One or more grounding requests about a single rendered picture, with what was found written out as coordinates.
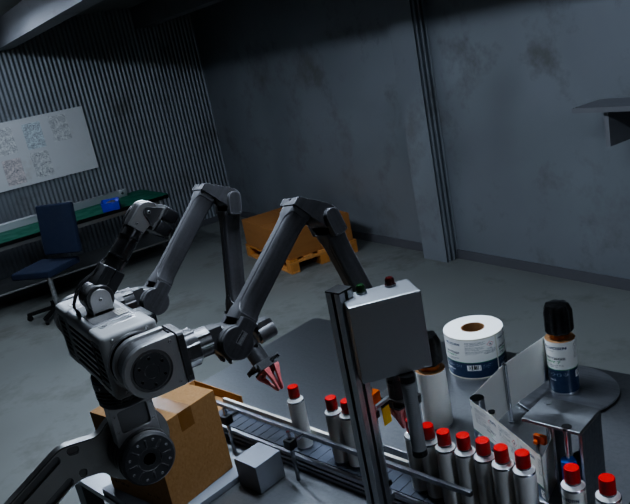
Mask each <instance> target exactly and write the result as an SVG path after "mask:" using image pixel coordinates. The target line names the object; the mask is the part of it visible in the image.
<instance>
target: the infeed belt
mask: <svg viewBox="0 0 630 504"><path fill-rule="evenodd" d="M230 426H231V427H232V428H235V429H237V430H240V431H243V432H245V433H248V434H250V435H253V436H255V437H258V438H261V439H263V440H266V441H268V442H271V443H273V444H276V445H279V446H281V447H284V443H283V440H284V439H286V438H287V436H286V430H283V429H280V428H277V427H275V426H272V425H269V424H266V423H264V422H261V421H258V420H255V419H253V418H250V417H247V416H244V415H242V414H238V415H236V416H234V417H233V423H231V424H230ZM313 442H314V445H313V447H312V448H310V449H308V450H299V449H298V448H297V447H296V448H295V449H294V452H297V453H299V454H302V455H304V456H307V457H309V458H312V459H315V460H317V461H320V462H322V463H325V464H327V465H330V466H332V467H335V468H338V469H340V470H343V471H345V472H348V473H350V474H353V475H356V476H358V477H361V478H362V476H361V471H360V469H353V468H351V467H350V465H349V463H347V464H343V465H339V464H336V463H335V462H334V457H333V452H332V447H330V446H327V445H324V444H322V443H319V442H316V441H313ZM284 448H285V447H284ZM387 470H388V475H389V479H391V480H392V485H391V489H392V490H394V491H397V492H399V493H402V494H404V495H407V496H410V497H412V498H415V499H417V500H420V501H422V502H425V503H427V504H444V502H443V500H432V499H430V498H429V497H428V492H426V493H418V492H416V491H414V489H413V484H412V478H411V476H410V475H407V474H404V473H401V472H399V471H396V470H393V469H390V468H388V467H387Z"/></svg>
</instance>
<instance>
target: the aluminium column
mask: <svg viewBox="0 0 630 504"><path fill-rule="evenodd" d="M325 295H326V300H327V305H328V310H329V315H330V320H331V325H332V330H333V335H334V340H335V345H336V350H337V355H338V360H339V365H340V370H341V375H342V380H343V385H344V390H345V395H346V400H347V405H348V410H349V415H350V420H351V425H352V430H353V436H354V441H355V446H356V451H357V456H358V461H359V466H360V471H361V476H362V481H363V486H364V491H365V496H366V501H367V504H392V498H391V493H390V488H389V482H388V477H387V472H386V466H385V461H384V456H383V450H382V445H381V440H380V434H379V429H378V424H377V418H376V413H375V408H374V402H373V397H372V392H371V386H370V383H367V384H362V383H361V381H360V379H359V377H358V376H357V370H356V365H355V360H354V355H353V350H352V344H351V339H350V334H349V329H348V324H347V318H346V313H345V308H344V302H345V301H346V299H350V298H352V297H353V290H352V286H346V285H339V284H337V285H335V286H334V287H332V288H330V289H328V290H326V291H325Z"/></svg>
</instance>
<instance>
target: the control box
mask: <svg viewBox="0 0 630 504"><path fill-rule="evenodd" d="M395 283H396V286H394V287H392V288H386V287H385V285H381V286H377V287H373V288H369V289H366V290H367V293H366V294H364V295H356V293H355V292H353V297H352V298H350V299H346V301H345V302H344V308H345V313H346V318H347V324H348V329H349V334H350V339H351V344H352V350H353V355H354V360H355V365H356V370H357V376H358V377H359V379H360V381H361V383H362V384H367V383H370V382H374V381H378V380H382V379H385V378H389V377H393V376H397V375H400V374H404V373H408V372H411V371H415V370H419V369H423V368H426V367H430V366H432V359H431V353H430V347H429V340H428V334H427V328H426V321H425V315H424V309H423V302H422V296H421V291H420V290H419V289H418V288H417V287H416V286H415V285H414V284H413V283H412V282H410V281H409V280H408V279H405V280H401V281H397V282H395Z"/></svg>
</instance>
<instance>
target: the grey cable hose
mask: <svg viewBox="0 0 630 504"><path fill-rule="evenodd" d="M399 380H400V383H401V388H402V393H403V400H404V406H405V411H406V417H407V422H408V429H409V435H410V440H411V446H412V454H413V457H415V458H424V457H426V456H427V455H428V451H427V446H426V442H425V437H424V430H423V425H422V419H421V412H420V406H419V401H418V394H417V388H416V382H415V380H416V379H415V373H414V372H413V371H411V372H408V373H404V374H400V375H399Z"/></svg>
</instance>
